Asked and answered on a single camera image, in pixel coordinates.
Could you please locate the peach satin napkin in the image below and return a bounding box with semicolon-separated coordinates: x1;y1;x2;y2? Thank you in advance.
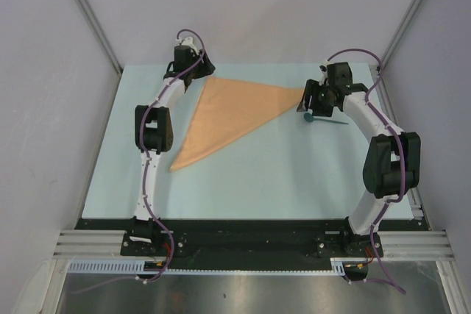
170;76;303;171

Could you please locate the white slotted cable duct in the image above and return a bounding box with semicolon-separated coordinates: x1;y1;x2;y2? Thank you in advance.
68;260;166;274

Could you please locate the teal plastic spoon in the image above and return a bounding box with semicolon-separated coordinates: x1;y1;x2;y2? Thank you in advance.
303;113;348;125

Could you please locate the left aluminium corner post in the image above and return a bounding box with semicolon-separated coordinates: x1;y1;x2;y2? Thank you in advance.
54;0;123;74

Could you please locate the aluminium corner post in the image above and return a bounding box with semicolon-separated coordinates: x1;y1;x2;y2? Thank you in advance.
382;0;425;68
54;0;123;74

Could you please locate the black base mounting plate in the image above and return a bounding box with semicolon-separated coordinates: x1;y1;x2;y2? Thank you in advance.
75;218;426;279

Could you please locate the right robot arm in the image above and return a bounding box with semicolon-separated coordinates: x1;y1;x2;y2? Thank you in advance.
297;62;421;256

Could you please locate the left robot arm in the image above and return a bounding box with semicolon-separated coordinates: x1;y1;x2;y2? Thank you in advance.
124;36;215;255

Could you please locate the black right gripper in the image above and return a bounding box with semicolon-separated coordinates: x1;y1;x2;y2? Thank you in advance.
297;79;335;118

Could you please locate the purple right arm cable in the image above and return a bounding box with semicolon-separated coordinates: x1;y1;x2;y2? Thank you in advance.
325;48;408;296

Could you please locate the aluminium frame rail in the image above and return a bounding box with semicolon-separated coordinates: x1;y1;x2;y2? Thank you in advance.
371;65;428;221

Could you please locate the right aluminium corner post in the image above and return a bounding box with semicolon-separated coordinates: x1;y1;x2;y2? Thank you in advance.
382;0;425;68

